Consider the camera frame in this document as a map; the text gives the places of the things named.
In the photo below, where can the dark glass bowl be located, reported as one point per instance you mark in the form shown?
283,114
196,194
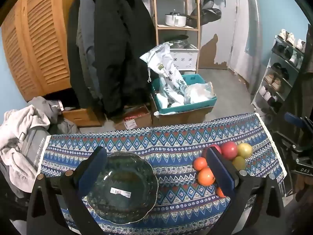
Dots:
132,173

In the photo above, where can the small cardboard box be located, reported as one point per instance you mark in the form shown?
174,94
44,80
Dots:
139,122

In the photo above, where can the white fleece blanket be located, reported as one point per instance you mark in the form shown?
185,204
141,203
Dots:
17,127

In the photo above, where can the white door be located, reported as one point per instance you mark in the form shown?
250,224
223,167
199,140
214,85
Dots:
244,29

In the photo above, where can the large orange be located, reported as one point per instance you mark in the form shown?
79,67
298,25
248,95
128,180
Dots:
206,176
200,163

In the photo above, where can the white cooking pot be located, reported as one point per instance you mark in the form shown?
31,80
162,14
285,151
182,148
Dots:
174,19

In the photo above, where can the metal pot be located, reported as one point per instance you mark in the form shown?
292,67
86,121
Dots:
179,42

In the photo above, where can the large cardboard box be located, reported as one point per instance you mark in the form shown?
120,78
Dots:
185,117

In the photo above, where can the small tangerine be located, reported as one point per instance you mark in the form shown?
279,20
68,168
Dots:
220,192

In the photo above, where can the white plastic basket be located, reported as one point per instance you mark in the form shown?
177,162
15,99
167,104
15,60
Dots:
183,58

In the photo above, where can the thin black jacket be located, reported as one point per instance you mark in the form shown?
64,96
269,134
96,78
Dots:
73,53

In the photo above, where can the large black hooded jacket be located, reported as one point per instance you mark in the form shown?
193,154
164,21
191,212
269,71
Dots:
117,53

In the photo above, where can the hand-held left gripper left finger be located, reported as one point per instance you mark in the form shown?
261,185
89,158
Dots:
94,169

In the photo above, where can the wooden louvered wardrobe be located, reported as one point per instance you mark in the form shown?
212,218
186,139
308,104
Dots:
36,41

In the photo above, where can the grey shoe rack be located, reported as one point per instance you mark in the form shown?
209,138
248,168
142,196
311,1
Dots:
271,53

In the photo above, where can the grey sweatshirt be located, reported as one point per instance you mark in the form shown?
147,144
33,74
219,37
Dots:
44,105

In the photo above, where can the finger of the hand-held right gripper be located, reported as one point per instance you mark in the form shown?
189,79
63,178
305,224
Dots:
288,142
293,120

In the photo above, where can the red apple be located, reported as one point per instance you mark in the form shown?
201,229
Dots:
218,149
229,150

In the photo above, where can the wooden drawer box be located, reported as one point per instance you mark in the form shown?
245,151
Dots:
80,116

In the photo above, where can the silver hanging pan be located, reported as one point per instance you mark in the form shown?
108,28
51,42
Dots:
206,2

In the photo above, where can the grey jacket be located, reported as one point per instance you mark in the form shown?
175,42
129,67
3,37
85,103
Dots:
85,29

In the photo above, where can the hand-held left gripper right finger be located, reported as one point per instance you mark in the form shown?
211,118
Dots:
220,171

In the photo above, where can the black hanging pan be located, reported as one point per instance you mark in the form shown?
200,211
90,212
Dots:
207,16

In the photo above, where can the clear plastic bag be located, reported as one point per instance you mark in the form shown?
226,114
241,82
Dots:
198,93

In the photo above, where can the rows of assorted shoes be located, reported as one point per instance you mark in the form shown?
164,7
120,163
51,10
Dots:
276,83

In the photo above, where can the wooden shelf unit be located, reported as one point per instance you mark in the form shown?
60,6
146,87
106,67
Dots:
153,17

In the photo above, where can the blue patterned tablecloth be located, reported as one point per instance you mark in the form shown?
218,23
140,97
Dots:
176,146

